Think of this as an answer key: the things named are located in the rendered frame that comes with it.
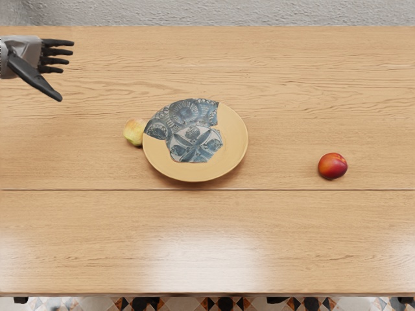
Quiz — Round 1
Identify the yellow plate with blue pattern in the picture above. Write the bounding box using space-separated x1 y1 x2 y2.
141 98 250 183

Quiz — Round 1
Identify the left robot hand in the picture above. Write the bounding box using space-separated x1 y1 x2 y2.
0 35 75 102

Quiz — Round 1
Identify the red peach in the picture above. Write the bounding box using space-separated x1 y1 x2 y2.
317 152 349 181

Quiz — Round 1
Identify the yellow-green apple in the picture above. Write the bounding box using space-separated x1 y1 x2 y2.
123 118 147 148

